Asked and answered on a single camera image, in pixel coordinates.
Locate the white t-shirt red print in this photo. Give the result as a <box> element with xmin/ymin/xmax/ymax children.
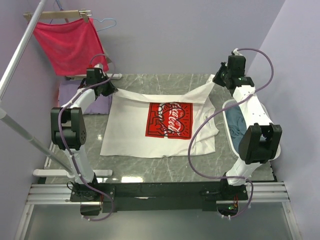
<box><xmin>100</xmin><ymin>75</ymin><xmax>219</xmax><ymax>158</ymax></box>

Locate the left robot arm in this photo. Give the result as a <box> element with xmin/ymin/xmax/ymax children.
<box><xmin>50</xmin><ymin>63</ymin><xmax>118</xmax><ymax>201</ymax></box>

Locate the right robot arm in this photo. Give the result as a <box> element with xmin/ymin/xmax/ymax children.
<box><xmin>213</xmin><ymin>54</ymin><xmax>283</xmax><ymax>200</ymax></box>

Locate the white rack foot rear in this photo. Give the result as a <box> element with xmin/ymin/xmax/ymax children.
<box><xmin>65</xmin><ymin>73</ymin><xmax>123</xmax><ymax>81</ymax></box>

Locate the white rack foot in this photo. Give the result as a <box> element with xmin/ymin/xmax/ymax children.
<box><xmin>33</xmin><ymin>169</ymin><xmax>113</xmax><ymax>179</ymax></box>
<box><xmin>65</xmin><ymin>73</ymin><xmax>123</xmax><ymax>81</ymax></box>

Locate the folded purple t-shirt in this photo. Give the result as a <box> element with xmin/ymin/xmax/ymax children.
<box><xmin>58</xmin><ymin>80</ymin><xmax>112</xmax><ymax>115</ymax></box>

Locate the red towel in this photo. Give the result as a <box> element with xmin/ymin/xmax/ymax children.
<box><xmin>33</xmin><ymin>18</ymin><xmax>109</xmax><ymax>76</ymax></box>

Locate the white laundry basket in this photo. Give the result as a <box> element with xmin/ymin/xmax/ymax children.
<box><xmin>221</xmin><ymin>98</ymin><xmax>282</xmax><ymax>163</ymax></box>

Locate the blue-grey t-shirt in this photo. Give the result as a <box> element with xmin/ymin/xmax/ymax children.
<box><xmin>225</xmin><ymin>106</ymin><xmax>247</xmax><ymax>144</ymax></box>

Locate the wooden clip hanger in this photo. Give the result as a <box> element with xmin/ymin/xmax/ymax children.
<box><xmin>39</xmin><ymin>9</ymin><xmax>92</xmax><ymax>23</ymax></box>

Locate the metal clothes rack pole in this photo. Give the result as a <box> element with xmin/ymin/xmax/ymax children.
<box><xmin>0</xmin><ymin>0</ymin><xmax>76</xmax><ymax>177</ymax></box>

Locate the white rack foot front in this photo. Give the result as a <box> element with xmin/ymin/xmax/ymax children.
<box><xmin>33</xmin><ymin>169</ymin><xmax>113</xmax><ymax>179</ymax></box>

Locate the black base beam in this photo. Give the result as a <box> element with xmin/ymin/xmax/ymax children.
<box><xmin>70</xmin><ymin>181</ymin><xmax>249</xmax><ymax>216</ymax></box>

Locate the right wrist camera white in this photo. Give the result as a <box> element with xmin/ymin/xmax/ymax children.
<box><xmin>231</xmin><ymin>48</ymin><xmax>243</xmax><ymax>56</ymax></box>

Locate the blue wire hanger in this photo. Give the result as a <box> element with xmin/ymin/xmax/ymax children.
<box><xmin>49</xmin><ymin>0</ymin><xmax>117</xmax><ymax>32</ymax></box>

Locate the aluminium rail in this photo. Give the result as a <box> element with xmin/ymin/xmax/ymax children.
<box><xmin>25</xmin><ymin>182</ymin><xmax>290</xmax><ymax>205</ymax></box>

